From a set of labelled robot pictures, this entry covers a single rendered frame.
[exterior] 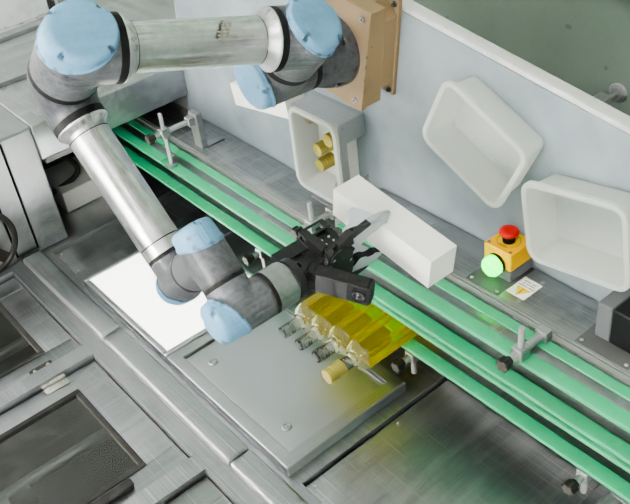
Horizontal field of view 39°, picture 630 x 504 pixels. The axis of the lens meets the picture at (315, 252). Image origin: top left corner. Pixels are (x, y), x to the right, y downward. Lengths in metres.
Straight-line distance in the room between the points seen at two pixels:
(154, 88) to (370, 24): 1.05
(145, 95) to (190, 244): 1.32
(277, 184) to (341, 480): 0.84
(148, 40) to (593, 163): 0.79
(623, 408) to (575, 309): 0.24
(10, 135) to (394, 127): 1.07
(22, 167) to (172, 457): 0.97
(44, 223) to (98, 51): 1.28
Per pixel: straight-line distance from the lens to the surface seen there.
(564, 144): 1.64
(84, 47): 1.42
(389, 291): 1.93
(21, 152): 2.53
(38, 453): 2.11
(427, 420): 1.96
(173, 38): 1.50
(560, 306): 1.75
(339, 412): 1.94
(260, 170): 2.39
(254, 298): 1.37
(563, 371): 1.66
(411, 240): 1.47
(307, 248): 1.47
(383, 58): 1.84
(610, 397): 1.62
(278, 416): 1.95
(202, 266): 1.37
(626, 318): 1.63
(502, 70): 1.67
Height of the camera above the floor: 1.90
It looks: 27 degrees down
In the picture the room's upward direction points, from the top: 121 degrees counter-clockwise
